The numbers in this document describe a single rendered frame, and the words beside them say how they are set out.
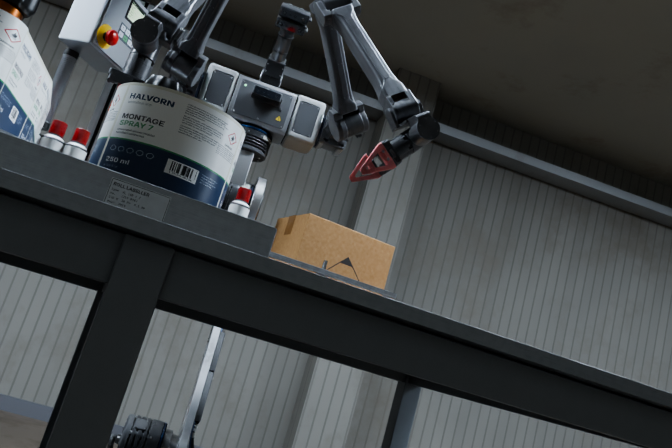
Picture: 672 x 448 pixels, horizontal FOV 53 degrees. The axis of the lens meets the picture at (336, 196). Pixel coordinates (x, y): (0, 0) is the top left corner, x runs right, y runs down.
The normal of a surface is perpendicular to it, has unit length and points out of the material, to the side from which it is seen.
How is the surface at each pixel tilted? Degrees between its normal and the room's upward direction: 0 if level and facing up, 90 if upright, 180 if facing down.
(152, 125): 90
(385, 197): 90
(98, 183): 90
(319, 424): 90
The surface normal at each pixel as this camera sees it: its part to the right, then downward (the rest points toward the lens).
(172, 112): 0.17, -0.20
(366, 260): 0.46, -0.09
